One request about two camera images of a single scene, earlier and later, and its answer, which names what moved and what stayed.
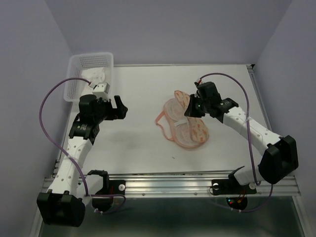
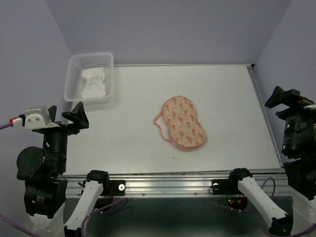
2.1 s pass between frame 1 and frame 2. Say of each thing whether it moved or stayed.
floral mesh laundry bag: stayed
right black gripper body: moved
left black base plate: stayed
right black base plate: stayed
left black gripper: moved
